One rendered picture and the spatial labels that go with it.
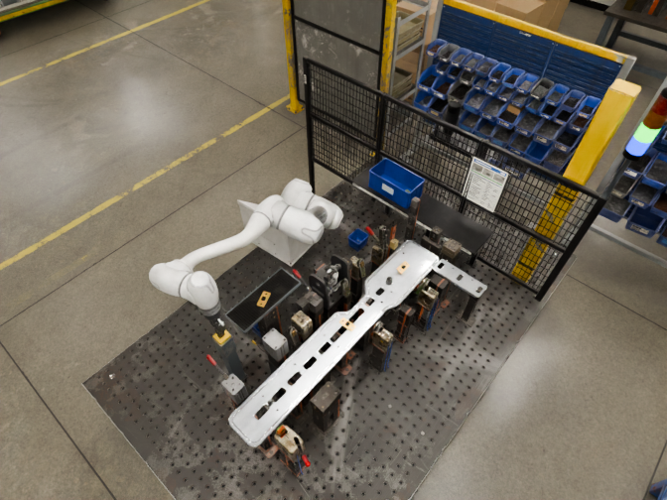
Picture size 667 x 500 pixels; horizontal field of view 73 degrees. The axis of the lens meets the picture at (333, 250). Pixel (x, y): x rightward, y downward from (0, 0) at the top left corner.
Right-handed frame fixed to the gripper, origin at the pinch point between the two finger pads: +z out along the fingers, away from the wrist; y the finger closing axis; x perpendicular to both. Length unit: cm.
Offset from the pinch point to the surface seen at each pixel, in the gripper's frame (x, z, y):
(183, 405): -29, 49, -9
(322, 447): 3, 49, 58
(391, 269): 91, 19, 29
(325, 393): 15, 16, 50
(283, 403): 0.0, 18.9, 38.0
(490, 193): 150, -8, 49
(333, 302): 56, 22, 18
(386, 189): 131, 10, -6
